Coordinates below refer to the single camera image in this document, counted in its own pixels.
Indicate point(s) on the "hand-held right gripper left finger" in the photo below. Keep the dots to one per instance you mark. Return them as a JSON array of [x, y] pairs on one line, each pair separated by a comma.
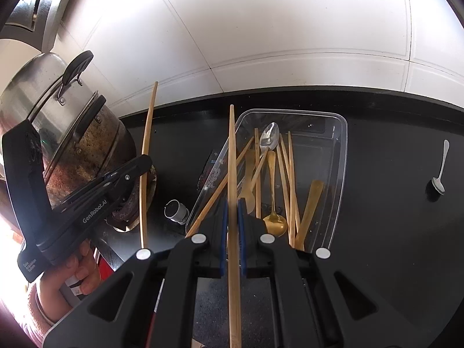
[[224, 239]]

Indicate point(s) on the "amber plastic spoon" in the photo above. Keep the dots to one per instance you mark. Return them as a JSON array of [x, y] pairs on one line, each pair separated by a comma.
[[249, 188], [310, 203]]

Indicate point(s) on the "wooden chopstick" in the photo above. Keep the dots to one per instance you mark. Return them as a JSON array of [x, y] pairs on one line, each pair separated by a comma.
[[232, 152], [148, 123]]

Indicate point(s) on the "stainless steel steamer pot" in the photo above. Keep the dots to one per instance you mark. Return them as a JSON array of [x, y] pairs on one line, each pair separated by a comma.
[[90, 141]]

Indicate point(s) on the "gas stove burner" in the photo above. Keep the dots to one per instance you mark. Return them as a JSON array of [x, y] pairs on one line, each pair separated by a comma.
[[125, 217]]

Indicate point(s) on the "silver metal spoon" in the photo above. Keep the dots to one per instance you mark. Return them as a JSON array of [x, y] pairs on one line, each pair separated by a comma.
[[270, 136], [439, 185]]

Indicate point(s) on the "red panel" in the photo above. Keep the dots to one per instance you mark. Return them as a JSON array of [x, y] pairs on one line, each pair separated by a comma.
[[105, 264]]

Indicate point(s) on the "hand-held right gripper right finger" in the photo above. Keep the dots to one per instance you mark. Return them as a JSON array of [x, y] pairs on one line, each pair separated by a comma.
[[242, 239]]

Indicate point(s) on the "person's left hand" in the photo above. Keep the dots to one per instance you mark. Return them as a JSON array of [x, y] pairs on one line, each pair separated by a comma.
[[83, 264]]

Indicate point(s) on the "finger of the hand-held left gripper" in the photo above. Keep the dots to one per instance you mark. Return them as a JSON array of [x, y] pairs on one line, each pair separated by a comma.
[[127, 177]]

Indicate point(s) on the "pile of wooden chopsticks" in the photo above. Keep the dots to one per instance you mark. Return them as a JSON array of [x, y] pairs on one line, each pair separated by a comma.
[[257, 181]]

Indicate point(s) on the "clear plastic container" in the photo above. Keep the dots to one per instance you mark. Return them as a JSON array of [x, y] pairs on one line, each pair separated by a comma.
[[319, 152]]

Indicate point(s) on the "stainless steel range hood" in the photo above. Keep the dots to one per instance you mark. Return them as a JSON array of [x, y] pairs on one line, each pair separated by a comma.
[[40, 11]]

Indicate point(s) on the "gold metal spoon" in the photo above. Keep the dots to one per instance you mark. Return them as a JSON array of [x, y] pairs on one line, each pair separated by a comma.
[[275, 224]]

